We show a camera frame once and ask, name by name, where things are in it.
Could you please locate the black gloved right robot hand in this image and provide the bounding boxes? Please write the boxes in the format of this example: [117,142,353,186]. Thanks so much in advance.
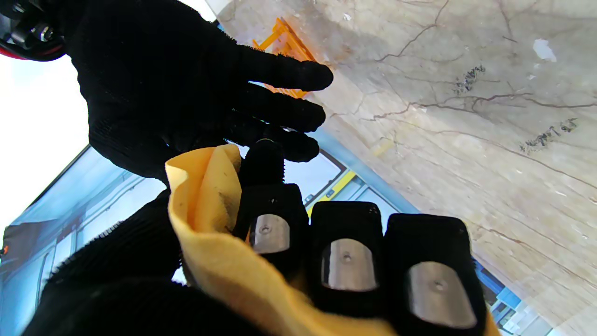
[47,0,334,181]

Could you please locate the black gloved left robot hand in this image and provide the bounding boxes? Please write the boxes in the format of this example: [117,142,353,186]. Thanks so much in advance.
[23,140,488,336]

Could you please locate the yellow cloth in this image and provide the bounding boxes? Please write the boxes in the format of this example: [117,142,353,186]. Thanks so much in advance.
[166,144,500,336]

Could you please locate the printed warehouse backdrop banner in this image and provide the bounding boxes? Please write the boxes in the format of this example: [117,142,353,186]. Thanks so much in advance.
[0,131,553,336]

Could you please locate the orange test tube rack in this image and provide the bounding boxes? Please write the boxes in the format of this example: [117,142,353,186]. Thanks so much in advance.
[252,18,319,99]

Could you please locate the small white paper scrap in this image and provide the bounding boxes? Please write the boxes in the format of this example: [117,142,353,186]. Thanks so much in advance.
[533,39,557,63]

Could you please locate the red black right arm cable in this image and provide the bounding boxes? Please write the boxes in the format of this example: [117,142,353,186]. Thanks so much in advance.
[0,46,66,62]

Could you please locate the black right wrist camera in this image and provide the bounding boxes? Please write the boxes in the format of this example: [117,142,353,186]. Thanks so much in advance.
[0,0,66,56]

